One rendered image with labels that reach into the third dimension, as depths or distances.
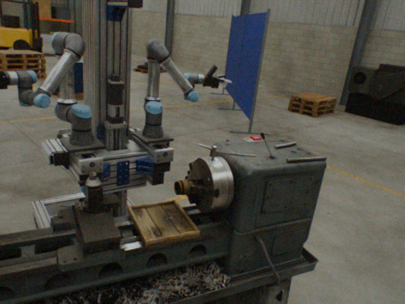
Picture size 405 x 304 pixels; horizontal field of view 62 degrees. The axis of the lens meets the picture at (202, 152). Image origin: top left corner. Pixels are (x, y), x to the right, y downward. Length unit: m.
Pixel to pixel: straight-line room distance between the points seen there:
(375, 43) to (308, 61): 2.24
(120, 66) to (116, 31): 0.22
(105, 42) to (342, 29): 10.65
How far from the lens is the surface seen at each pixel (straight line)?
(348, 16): 12.45
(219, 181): 1.79
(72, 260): 1.65
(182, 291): 1.94
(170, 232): 1.84
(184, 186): 1.83
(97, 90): 2.34
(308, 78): 12.85
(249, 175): 1.78
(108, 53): 2.33
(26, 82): 2.09
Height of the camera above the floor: 1.92
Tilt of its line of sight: 20 degrees down
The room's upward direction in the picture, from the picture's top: 6 degrees clockwise
